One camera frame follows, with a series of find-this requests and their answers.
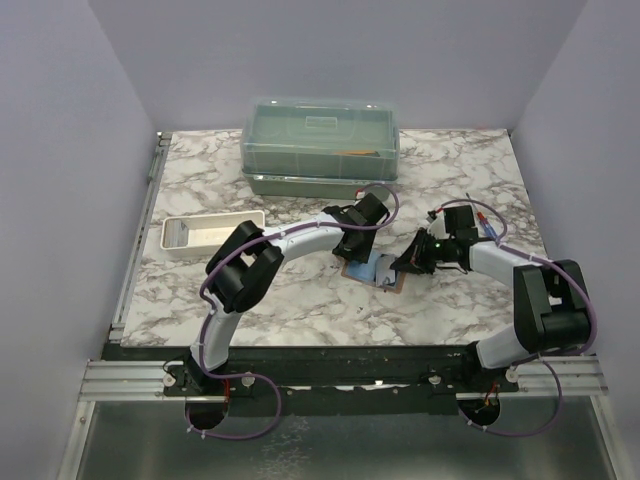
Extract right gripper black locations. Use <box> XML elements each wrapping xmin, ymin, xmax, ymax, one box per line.
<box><xmin>391</xmin><ymin>227</ymin><xmax>456</xmax><ymax>276</ymax></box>

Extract brown leather card holder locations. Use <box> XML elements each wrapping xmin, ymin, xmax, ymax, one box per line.
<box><xmin>341</xmin><ymin>251</ymin><xmax>406</xmax><ymax>293</ymax></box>

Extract white rectangular tray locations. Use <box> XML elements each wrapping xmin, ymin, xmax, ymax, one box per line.
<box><xmin>160</xmin><ymin>210</ymin><xmax>265</xmax><ymax>258</ymax></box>

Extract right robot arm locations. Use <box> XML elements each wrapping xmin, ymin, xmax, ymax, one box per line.
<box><xmin>390</xmin><ymin>200</ymin><xmax>596</xmax><ymax>392</ymax></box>

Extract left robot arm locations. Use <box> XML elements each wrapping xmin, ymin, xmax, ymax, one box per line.
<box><xmin>187</xmin><ymin>193</ymin><xmax>399</xmax><ymax>395</ymax></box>

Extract stack of cards in tray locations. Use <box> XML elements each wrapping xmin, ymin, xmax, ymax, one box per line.
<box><xmin>162</xmin><ymin>218</ymin><xmax>189</xmax><ymax>249</ymax></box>

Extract red blue screwdriver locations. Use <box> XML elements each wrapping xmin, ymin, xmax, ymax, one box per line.
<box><xmin>466</xmin><ymin>193</ymin><xmax>508</xmax><ymax>246</ymax></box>

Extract green clear-lid storage box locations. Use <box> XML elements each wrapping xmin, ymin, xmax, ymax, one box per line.
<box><xmin>240</xmin><ymin>98</ymin><xmax>400</xmax><ymax>199</ymax></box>

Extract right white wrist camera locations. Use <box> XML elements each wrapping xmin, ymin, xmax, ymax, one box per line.
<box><xmin>426</xmin><ymin>211</ymin><xmax>446</xmax><ymax>237</ymax></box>

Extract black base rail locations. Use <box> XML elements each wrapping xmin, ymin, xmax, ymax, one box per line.
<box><xmin>98</xmin><ymin>344</ymin><xmax>517</xmax><ymax>418</ymax></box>

